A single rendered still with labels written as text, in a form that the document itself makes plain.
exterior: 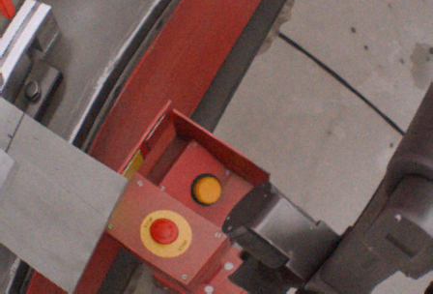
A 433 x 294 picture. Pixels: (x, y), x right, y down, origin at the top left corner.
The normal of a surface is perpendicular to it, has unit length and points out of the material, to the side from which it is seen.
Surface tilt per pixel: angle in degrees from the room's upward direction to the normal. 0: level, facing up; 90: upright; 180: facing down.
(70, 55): 0
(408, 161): 90
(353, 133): 0
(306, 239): 22
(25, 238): 0
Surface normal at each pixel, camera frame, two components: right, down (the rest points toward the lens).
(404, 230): -0.62, 0.75
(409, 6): -0.04, -0.33
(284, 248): 0.26, -0.08
